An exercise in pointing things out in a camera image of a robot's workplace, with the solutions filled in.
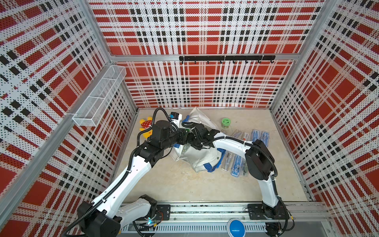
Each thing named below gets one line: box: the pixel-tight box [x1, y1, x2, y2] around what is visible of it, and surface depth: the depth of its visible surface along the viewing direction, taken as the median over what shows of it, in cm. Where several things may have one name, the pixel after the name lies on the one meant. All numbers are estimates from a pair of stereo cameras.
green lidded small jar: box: [221, 117, 231, 129], surface depth 110 cm
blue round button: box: [227, 218, 246, 237], surface depth 69 cm
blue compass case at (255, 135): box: [251, 128, 261, 143], surface depth 106 cm
